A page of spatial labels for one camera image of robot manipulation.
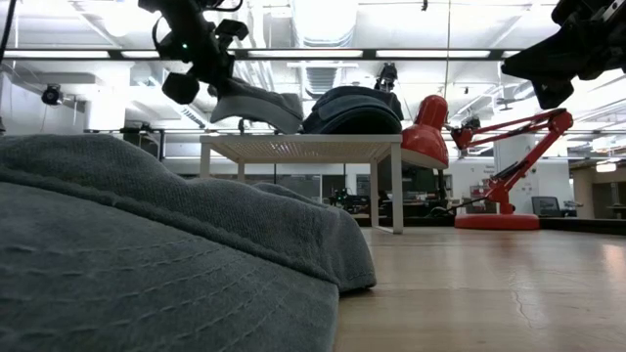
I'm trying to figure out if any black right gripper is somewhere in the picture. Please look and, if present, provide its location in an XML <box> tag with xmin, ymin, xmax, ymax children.
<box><xmin>500</xmin><ymin>0</ymin><xmax>626</xmax><ymax>110</ymax></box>

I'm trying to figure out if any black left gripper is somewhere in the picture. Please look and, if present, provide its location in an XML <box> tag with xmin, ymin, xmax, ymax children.
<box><xmin>194</xmin><ymin>41</ymin><xmax>242</xmax><ymax>102</ymax></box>

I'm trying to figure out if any grey denim baseball cap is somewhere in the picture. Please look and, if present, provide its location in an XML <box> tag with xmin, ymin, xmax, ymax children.
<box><xmin>208</xmin><ymin>76</ymin><xmax>305</xmax><ymax>136</ymax></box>
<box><xmin>0</xmin><ymin>133</ymin><xmax>379</xmax><ymax>352</ymax></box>

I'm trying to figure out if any white perforated metal shelf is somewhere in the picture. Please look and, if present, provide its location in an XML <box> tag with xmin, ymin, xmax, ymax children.
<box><xmin>199</xmin><ymin>133</ymin><xmax>405</xmax><ymax>236</ymax></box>

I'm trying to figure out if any dark computer monitor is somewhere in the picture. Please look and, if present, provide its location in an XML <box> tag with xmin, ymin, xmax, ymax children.
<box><xmin>530</xmin><ymin>196</ymin><xmax>562</xmax><ymax>218</ymax></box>

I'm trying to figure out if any red desk lamp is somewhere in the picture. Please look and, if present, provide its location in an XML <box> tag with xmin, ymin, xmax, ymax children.
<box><xmin>399</xmin><ymin>94</ymin><xmax>574</xmax><ymax>232</ymax></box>

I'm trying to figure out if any thin hanging cable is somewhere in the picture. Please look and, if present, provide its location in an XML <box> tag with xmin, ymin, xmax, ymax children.
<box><xmin>443</xmin><ymin>0</ymin><xmax>452</xmax><ymax>99</ymax></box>

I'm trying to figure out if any black overhead frame beam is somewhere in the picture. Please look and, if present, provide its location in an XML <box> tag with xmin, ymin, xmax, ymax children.
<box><xmin>0</xmin><ymin>47</ymin><xmax>561</xmax><ymax>62</ymax></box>

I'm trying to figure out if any black lamp cord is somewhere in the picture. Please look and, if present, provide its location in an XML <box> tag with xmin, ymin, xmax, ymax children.
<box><xmin>428</xmin><ymin>195</ymin><xmax>493</xmax><ymax>217</ymax></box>

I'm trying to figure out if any black overhead camera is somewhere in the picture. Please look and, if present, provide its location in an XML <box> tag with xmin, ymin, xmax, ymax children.
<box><xmin>373</xmin><ymin>62</ymin><xmax>399</xmax><ymax>94</ymax></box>

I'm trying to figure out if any black ceiling camera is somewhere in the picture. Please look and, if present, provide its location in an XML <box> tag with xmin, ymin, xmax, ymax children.
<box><xmin>40</xmin><ymin>83</ymin><xmax>65</xmax><ymax>107</ymax></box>

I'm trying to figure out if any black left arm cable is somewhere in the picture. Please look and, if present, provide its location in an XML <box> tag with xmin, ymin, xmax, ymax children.
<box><xmin>0</xmin><ymin>0</ymin><xmax>19</xmax><ymax>67</ymax></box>

